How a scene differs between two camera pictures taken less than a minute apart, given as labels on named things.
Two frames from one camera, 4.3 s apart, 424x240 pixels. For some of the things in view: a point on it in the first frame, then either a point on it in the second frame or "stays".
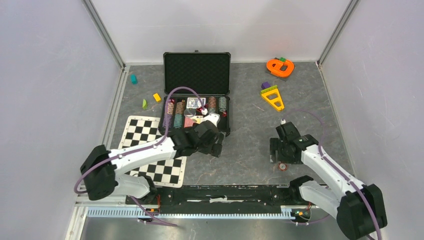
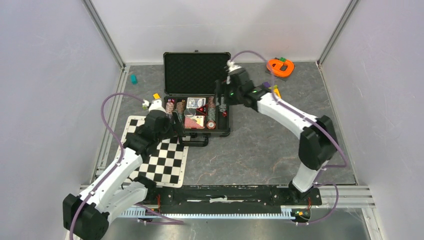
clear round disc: [189, 112] stays
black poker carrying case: [210, 72] stays
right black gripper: [275, 144] to [219, 89]
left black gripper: [215, 149] to [178, 125]
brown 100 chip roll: [179, 108] stays
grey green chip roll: [222, 104] stays
